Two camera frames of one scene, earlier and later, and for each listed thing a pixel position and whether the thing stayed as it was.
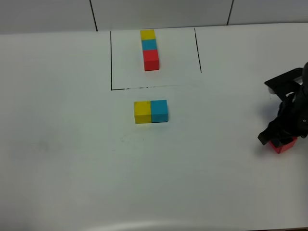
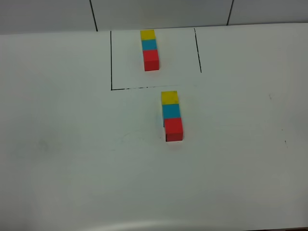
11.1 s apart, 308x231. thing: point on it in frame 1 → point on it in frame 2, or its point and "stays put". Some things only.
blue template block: x=149 y=44 stays put
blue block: x=159 y=109 → x=170 y=111
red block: x=279 y=149 → x=173 y=129
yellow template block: x=147 y=34 stays put
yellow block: x=142 y=112 → x=170 y=97
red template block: x=151 y=59 stays put
